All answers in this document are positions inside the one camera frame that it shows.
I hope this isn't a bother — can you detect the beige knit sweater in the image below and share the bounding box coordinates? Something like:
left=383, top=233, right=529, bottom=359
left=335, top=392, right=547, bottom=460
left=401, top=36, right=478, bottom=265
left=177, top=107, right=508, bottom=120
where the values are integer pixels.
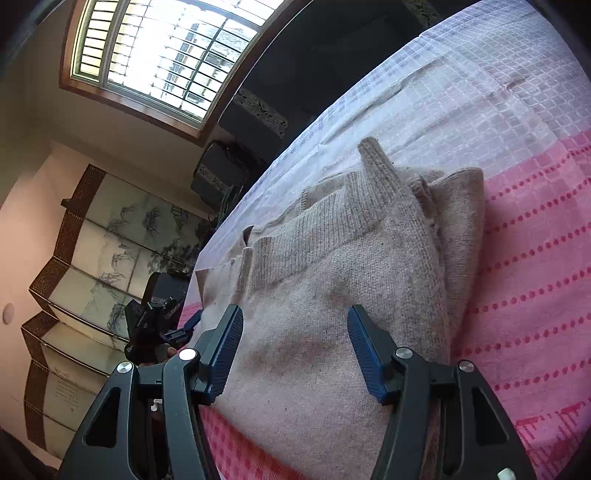
left=197, top=138, right=485, bottom=479

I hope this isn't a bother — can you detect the dark chair at left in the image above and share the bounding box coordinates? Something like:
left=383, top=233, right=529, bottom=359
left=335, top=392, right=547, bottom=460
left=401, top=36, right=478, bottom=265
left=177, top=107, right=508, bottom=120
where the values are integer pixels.
left=141, top=271, right=189, bottom=306

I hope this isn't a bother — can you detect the painted landscape folding screen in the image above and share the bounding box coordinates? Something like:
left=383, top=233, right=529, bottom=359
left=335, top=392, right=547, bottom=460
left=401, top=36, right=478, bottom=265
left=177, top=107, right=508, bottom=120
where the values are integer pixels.
left=21, top=165, right=211, bottom=459

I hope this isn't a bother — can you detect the dark armchair with patterned stripe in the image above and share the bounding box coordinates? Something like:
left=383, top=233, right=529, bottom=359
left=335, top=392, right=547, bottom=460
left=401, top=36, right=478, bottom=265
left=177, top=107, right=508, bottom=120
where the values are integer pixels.
left=190, top=140, right=267, bottom=212

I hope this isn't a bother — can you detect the large barred window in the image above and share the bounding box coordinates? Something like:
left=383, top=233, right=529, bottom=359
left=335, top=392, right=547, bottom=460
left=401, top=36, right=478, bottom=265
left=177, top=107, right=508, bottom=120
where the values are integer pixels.
left=59, top=1, right=308, bottom=146

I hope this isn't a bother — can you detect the dark sofa with patterned stripes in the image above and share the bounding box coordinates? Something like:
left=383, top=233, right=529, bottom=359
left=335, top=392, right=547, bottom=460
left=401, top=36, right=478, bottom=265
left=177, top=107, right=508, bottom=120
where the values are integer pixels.
left=219, top=0, right=469, bottom=163

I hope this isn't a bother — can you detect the pink checkered bed sheet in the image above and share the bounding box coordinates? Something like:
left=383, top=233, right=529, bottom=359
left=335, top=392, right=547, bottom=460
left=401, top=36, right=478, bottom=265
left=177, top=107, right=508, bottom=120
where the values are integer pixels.
left=194, top=1, right=590, bottom=479

